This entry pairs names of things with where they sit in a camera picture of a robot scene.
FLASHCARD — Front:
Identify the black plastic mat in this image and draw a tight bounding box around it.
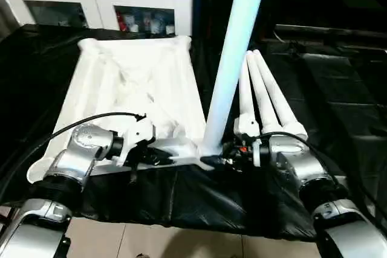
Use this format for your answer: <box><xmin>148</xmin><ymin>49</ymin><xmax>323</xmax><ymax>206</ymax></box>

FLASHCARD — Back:
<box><xmin>0</xmin><ymin>23</ymin><xmax>387</xmax><ymax>240</ymax></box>

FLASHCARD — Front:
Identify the white plastic table leg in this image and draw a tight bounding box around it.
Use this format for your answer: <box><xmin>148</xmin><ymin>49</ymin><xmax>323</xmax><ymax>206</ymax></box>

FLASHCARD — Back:
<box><xmin>200</xmin><ymin>0</ymin><xmax>272</xmax><ymax>158</ymax></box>
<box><xmin>246</xmin><ymin>52</ymin><xmax>282</xmax><ymax>134</ymax></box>
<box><xmin>252</xmin><ymin>48</ymin><xmax>308</xmax><ymax>138</ymax></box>
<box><xmin>238</xmin><ymin>52</ymin><xmax>258</xmax><ymax>126</ymax></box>

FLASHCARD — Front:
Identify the red item behind glass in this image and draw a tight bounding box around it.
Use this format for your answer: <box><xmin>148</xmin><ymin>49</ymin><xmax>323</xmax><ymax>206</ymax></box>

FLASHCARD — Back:
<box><xmin>116</xmin><ymin>11</ymin><xmax>127</xmax><ymax>32</ymax></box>

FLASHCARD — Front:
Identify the white plastic table top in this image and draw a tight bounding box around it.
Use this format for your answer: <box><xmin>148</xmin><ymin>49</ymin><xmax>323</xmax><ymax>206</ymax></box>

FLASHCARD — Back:
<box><xmin>26</xmin><ymin>35</ymin><xmax>224</xmax><ymax>184</ymax></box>

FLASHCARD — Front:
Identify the long black rail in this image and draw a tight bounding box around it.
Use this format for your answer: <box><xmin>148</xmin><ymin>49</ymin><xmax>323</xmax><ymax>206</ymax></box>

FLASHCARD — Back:
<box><xmin>273</xmin><ymin>23</ymin><xmax>387</xmax><ymax>42</ymax></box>

